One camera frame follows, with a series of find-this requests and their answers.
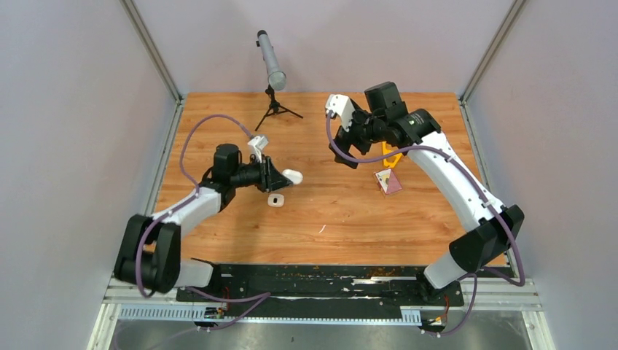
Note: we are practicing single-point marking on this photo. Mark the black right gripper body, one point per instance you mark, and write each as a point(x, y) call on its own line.
point(361, 133)

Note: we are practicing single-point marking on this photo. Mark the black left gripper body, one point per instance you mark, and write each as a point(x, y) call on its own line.
point(261, 174)

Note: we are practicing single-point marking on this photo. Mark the white gold-trimmed earbud case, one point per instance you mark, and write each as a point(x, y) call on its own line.
point(276, 200)

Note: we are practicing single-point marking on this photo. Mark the white oval earbud case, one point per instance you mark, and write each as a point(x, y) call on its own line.
point(295, 177)

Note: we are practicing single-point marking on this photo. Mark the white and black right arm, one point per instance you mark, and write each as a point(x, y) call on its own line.
point(491, 227)

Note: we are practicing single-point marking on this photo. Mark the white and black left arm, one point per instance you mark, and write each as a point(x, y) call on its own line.
point(150, 252)

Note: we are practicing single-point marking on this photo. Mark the black microphone tripod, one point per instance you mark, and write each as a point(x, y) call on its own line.
point(275, 108)

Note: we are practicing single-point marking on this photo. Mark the grey microphone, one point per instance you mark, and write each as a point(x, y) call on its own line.
point(275, 76)

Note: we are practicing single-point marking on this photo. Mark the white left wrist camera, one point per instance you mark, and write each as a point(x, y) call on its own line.
point(257, 145)

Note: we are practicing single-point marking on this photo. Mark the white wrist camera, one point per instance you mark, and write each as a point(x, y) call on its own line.
point(338, 105)
point(257, 145)

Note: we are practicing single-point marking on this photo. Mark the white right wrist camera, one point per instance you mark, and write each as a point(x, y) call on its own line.
point(338, 105)

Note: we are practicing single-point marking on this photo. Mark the yellow triangular plastic frame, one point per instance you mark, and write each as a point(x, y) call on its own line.
point(392, 161)

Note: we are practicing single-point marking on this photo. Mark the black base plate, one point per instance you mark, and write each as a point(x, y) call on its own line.
point(325, 291)

